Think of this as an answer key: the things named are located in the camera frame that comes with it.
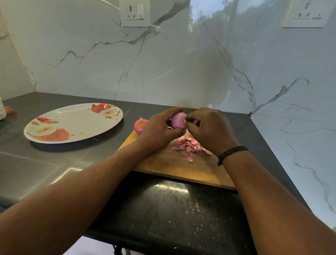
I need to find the person's left forearm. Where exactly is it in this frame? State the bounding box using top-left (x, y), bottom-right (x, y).
top-left (0, 139), bottom-right (155, 255)

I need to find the person's right forearm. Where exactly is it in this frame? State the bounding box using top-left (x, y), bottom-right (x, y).
top-left (222, 150), bottom-right (336, 255)

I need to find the unpeeled red onion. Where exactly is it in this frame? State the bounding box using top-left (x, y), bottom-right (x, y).
top-left (134, 117), bottom-right (149, 136)

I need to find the peeled red onion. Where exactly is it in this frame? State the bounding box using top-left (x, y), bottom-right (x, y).
top-left (171, 112), bottom-right (188, 129)

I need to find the pile of onion peels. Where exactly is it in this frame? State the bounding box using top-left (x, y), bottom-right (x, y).
top-left (169, 131), bottom-right (212, 163)

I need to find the white wall socket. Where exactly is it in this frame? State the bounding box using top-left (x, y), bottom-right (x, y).
top-left (282, 0), bottom-right (336, 28)
top-left (119, 0), bottom-right (151, 28)

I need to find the wooden cutting board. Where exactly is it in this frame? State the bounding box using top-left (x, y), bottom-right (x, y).
top-left (117, 130), bottom-right (236, 191)

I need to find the black wrist band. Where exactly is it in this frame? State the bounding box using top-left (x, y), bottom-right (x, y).
top-left (217, 146), bottom-right (249, 166)

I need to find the white floral plate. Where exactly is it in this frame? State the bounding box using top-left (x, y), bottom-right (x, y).
top-left (24, 103), bottom-right (124, 144)

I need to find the person's right hand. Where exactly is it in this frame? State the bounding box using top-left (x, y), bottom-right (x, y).
top-left (185, 107), bottom-right (241, 158)

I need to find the person's left hand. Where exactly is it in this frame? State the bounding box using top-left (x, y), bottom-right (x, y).
top-left (137, 107), bottom-right (186, 155)

